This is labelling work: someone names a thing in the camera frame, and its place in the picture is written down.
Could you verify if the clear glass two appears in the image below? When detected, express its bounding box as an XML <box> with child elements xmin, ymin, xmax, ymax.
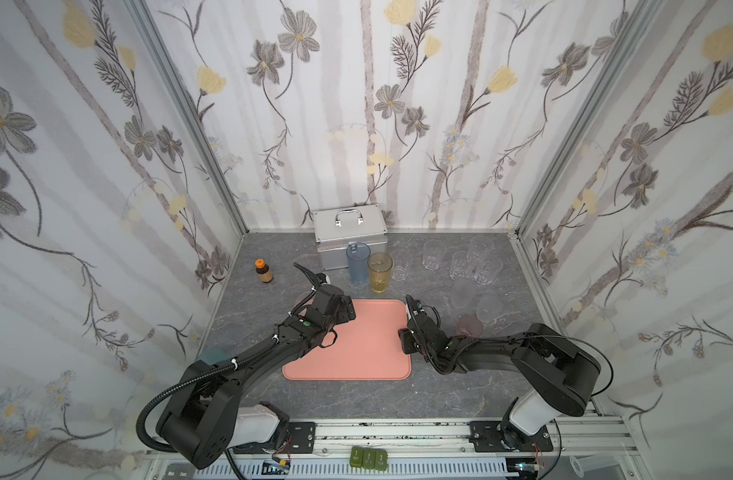
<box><xmin>392</xmin><ymin>250</ymin><xmax>413</xmax><ymax>282</ymax></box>

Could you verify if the clear glass three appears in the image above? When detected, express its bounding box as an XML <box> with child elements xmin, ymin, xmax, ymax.
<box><xmin>423</xmin><ymin>239</ymin><xmax>447</xmax><ymax>271</ymax></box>

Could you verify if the clear glass four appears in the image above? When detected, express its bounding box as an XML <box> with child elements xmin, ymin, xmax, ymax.
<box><xmin>450</xmin><ymin>251</ymin><xmax>475</xmax><ymax>280</ymax></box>

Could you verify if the clear glass six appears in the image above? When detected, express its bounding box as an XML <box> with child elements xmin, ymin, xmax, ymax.
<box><xmin>473</xmin><ymin>256</ymin><xmax>504</xmax><ymax>286</ymax></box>

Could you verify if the clear glass five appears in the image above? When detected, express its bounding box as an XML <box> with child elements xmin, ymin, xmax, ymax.
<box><xmin>467</xmin><ymin>235</ymin><xmax>494</xmax><ymax>265</ymax></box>

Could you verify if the clear glass one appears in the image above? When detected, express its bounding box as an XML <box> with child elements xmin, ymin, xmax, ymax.
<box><xmin>290</xmin><ymin>290</ymin><xmax>316</xmax><ymax>316</ymax></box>

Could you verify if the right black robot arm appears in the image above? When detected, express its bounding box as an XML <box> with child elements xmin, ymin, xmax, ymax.
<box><xmin>399</xmin><ymin>294</ymin><xmax>614</xmax><ymax>453</ymax></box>

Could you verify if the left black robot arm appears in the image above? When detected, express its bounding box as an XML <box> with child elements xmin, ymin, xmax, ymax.
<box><xmin>136</xmin><ymin>263</ymin><xmax>356</xmax><ymax>469</ymax></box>

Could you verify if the pink plastic tray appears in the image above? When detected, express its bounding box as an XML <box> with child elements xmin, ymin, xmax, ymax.
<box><xmin>282</xmin><ymin>299</ymin><xmax>412</xmax><ymax>381</ymax></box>

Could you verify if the brown bottle orange cap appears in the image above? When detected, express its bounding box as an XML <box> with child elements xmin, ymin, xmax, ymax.
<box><xmin>254</xmin><ymin>259</ymin><xmax>274</xmax><ymax>283</ymax></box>

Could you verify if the pink plastic cup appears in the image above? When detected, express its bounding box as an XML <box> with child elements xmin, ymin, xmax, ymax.
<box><xmin>457</xmin><ymin>314</ymin><xmax>484</xmax><ymax>338</ymax></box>

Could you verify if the blue plastic tumbler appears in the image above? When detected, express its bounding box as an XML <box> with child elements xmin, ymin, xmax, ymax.
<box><xmin>346</xmin><ymin>242</ymin><xmax>372</xmax><ymax>284</ymax></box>

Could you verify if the frosted white cup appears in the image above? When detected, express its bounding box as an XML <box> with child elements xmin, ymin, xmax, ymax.
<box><xmin>450</xmin><ymin>278</ymin><xmax>478</xmax><ymax>309</ymax></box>
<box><xmin>476</xmin><ymin>294</ymin><xmax>505</xmax><ymax>324</ymax></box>

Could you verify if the yellow plastic tumbler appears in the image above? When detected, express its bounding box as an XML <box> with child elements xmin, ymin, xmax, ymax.
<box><xmin>368</xmin><ymin>252</ymin><xmax>394</xmax><ymax>293</ymax></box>

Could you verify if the silver aluminium case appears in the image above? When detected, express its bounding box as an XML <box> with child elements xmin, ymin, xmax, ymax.
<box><xmin>312</xmin><ymin>205</ymin><xmax>388</xmax><ymax>270</ymax></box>

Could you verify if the green terminal block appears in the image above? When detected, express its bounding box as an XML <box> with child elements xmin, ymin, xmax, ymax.
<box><xmin>348</xmin><ymin>446</ymin><xmax>389</xmax><ymax>472</ymax></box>

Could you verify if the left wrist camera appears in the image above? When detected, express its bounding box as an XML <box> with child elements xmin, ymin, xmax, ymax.
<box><xmin>314</xmin><ymin>273</ymin><xmax>330</xmax><ymax>289</ymax></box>

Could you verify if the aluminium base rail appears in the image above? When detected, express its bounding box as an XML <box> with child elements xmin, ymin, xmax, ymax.
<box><xmin>138</xmin><ymin>415</ymin><xmax>652</xmax><ymax>479</ymax></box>

